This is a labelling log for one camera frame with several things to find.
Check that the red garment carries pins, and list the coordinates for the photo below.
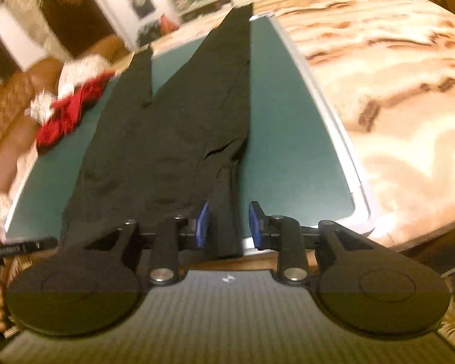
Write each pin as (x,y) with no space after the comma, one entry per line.
(67,112)

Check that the black trousers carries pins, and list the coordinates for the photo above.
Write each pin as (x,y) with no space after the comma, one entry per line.
(161,153)

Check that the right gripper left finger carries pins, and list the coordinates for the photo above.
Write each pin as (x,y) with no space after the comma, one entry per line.
(93,287)

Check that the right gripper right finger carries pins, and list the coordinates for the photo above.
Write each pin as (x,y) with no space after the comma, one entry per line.
(358,283)

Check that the green table mat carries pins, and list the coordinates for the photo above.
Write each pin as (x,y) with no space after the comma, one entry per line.
(299,161)

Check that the brown leather sofa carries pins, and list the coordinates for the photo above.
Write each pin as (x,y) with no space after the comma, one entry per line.
(17,131)

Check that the white lace sofa cover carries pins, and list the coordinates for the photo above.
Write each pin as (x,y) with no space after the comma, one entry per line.
(74,74)

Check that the black bag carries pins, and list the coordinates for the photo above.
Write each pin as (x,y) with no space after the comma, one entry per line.
(148,33)

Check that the orange plastic bag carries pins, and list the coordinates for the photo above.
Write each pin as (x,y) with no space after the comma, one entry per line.
(167,25)

